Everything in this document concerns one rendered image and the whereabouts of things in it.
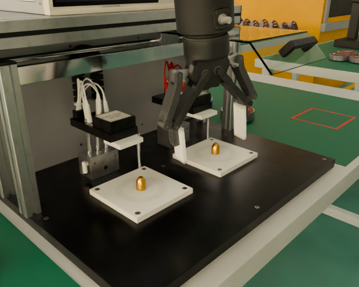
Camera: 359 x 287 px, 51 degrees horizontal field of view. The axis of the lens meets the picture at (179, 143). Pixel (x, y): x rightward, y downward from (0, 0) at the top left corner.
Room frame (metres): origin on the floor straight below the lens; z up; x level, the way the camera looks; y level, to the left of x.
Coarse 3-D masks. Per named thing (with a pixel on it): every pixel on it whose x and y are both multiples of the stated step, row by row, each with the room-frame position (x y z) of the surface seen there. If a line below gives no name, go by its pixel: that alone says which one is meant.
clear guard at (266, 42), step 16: (160, 32) 0.93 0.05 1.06; (176, 32) 0.89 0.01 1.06; (240, 32) 0.89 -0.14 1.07; (256, 32) 0.89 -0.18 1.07; (272, 32) 0.89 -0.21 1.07; (288, 32) 0.89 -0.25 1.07; (304, 32) 0.91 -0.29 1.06; (256, 48) 0.74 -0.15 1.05; (272, 48) 0.78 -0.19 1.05; (272, 64) 0.74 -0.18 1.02; (288, 64) 0.77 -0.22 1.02; (304, 64) 0.81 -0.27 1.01
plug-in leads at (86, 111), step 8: (80, 80) 0.75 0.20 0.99; (80, 88) 0.76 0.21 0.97; (96, 88) 0.78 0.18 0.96; (80, 96) 0.77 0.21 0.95; (96, 96) 0.78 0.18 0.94; (104, 96) 0.77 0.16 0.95; (80, 104) 0.77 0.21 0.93; (88, 104) 0.74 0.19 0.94; (96, 104) 0.78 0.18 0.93; (104, 104) 0.77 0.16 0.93; (72, 112) 0.78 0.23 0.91; (80, 112) 0.77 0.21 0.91; (88, 112) 0.73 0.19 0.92; (96, 112) 0.78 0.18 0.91; (104, 112) 0.77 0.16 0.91; (88, 120) 0.73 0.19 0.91
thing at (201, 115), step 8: (152, 96) 0.95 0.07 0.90; (160, 96) 0.95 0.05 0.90; (200, 96) 0.87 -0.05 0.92; (208, 96) 0.89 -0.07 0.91; (160, 104) 0.93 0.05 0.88; (192, 104) 0.86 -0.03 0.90; (200, 104) 0.87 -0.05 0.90; (208, 104) 0.89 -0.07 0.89; (192, 112) 0.85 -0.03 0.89; (200, 112) 0.87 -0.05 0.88; (208, 112) 0.87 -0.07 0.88; (216, 112) 0.88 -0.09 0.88
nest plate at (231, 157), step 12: (204, 144) 0.90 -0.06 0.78; (228, 144) 0.90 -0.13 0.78; (192, 156) 0.83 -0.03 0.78; (204, 156) 0.83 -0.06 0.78; (216, 156) 0.83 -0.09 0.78; (228, 156) 0.83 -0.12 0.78; (240, 156) 0.83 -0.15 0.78; (252, 156) 0.83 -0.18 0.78; (204, 168) 0.77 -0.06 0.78; (216, 168) 0.76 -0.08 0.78; (228, 168) 0.76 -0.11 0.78
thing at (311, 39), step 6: (312, 36) 0.83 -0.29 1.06; (288, 42) 0.76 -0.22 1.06; (294, 42) 0.77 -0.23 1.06; (300, 42) 0.78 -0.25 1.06; (306, 42) 0.80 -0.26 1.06; (312, 42) 0.81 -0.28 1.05; (282, 48) 0.77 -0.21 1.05; (288, 48) 0.76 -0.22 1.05; (294, 48) 0.76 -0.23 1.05; (306, 48) 0.83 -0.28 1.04; (282, 54) 0.77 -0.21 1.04; (288, 54) 0.77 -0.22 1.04
